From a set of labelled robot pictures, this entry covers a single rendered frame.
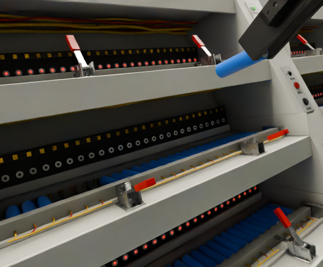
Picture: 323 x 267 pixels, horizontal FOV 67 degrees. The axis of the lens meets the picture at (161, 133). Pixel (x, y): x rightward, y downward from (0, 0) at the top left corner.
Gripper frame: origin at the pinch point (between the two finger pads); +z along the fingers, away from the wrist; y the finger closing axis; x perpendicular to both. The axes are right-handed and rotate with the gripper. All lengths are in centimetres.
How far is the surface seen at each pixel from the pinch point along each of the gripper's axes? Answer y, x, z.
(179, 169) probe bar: 1.8, 4.4, 25.0
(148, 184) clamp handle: 12.8, 7.2, 14.7
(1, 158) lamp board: 26.0, -8.8, 32.7
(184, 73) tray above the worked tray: -4.1, -9.9, 18.2
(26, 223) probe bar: 24.7, 4.5, 24.5
